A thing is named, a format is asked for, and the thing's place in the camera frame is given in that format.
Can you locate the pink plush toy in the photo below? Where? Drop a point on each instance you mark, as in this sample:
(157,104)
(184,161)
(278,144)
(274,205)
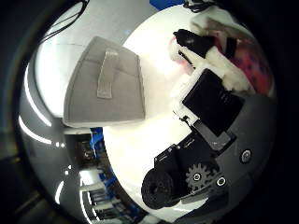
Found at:
(249,62)

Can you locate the grey fabric container box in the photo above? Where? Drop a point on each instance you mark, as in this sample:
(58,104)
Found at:
(121,99)

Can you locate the blue plastic chair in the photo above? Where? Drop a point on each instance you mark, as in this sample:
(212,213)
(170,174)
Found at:
(165,3)
(96,140)

